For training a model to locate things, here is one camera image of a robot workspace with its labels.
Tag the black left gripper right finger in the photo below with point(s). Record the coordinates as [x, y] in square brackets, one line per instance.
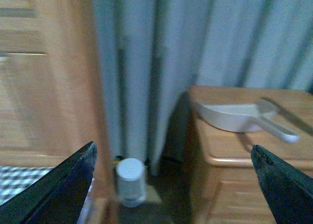
[287, 190]

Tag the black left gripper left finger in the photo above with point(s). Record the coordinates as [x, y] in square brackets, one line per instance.
[58, 197]

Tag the beige plastic dustpan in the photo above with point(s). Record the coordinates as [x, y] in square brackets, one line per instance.
[246, 118]

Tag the small white ribbed trash bin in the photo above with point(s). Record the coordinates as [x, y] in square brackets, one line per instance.
[131, 182]

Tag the black white checkered bedsheet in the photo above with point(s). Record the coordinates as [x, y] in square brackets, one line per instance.
[14, 180]

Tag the wooden nightstand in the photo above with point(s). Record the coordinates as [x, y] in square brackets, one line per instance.
[224, 187]

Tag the grey blue curtain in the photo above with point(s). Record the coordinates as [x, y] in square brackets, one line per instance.
[152, 51]

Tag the wooden bed frame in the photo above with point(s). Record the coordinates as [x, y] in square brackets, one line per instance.
[51, 98]

